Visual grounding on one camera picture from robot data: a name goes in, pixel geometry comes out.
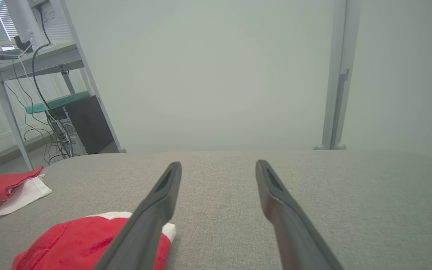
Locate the red and white shirt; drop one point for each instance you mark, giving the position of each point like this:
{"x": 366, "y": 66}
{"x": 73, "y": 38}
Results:
{"x": 2, "y": 187}
{"x": 77, "y": 243}

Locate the white metal desk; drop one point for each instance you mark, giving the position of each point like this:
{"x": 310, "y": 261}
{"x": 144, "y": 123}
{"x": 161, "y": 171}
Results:
{"x": 51, "y": 56}

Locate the small black desk device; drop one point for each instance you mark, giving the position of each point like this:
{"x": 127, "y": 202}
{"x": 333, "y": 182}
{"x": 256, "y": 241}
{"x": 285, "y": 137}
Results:
{"x": 23, "y": 43}

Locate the white labelled box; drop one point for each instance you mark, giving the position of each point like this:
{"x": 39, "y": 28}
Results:
{"x": 51, "y": 15}

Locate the green shelf plate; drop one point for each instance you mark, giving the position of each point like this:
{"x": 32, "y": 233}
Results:
{"x": 58, "y": 102}

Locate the black computer tower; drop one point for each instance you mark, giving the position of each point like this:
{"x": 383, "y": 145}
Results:
{"x": 88, "y": 123}

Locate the white round post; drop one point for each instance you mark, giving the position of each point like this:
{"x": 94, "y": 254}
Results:
{"x": 24, "y": 18}

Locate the white metal partition post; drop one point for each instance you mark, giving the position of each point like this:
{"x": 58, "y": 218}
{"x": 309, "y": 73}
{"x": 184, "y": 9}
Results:
{"x": 336, "y": 75}

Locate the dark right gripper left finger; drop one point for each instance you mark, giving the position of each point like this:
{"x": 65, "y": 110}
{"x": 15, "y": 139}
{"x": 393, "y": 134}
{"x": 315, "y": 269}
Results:
{"x": 144, "y": 232}

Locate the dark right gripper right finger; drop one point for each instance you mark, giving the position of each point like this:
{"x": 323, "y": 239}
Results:
{"x": 294, "y": 236}

